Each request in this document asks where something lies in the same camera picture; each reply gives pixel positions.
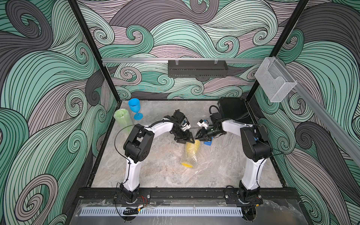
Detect black frame post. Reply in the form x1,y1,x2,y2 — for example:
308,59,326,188
245,1,308,103
68,0,122,106

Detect clear acrylic wall box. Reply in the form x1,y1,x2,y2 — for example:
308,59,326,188
255,57,297,103

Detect black frame post left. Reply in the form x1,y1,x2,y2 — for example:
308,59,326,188
68,0,122,106

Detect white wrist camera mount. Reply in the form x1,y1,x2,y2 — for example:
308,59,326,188
181,121,190,130
197,120,209,129

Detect black hard case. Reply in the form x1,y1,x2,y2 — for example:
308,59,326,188
218,97,253,124

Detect white slotted cable duct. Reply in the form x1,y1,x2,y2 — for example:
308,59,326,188
79,206,243,217

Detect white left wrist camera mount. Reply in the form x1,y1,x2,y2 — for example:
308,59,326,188
181,121,190,130

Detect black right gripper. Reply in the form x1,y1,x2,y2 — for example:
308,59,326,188
193,127,221,142

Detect blue plastic wine glass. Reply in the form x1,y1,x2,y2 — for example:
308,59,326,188
128,98,143,121

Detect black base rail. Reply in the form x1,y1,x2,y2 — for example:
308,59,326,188
76,187,300,205

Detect black frame post right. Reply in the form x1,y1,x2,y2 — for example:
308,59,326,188
245,1,308,103

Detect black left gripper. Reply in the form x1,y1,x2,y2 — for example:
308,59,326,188
171,128,195,144

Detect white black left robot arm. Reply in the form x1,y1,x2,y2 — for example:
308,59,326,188
120,109,195,203

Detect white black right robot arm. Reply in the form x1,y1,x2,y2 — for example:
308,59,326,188
196,114,273,205

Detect green plastic wine glass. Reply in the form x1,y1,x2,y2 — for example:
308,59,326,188
113,109,133,133

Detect black wall tray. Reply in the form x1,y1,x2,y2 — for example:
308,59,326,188
168,60,229,79

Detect yellow plastic wine glass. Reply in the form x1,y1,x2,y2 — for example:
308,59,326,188
180,140,201,169

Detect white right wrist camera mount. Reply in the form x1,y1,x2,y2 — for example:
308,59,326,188
197,120,209,129

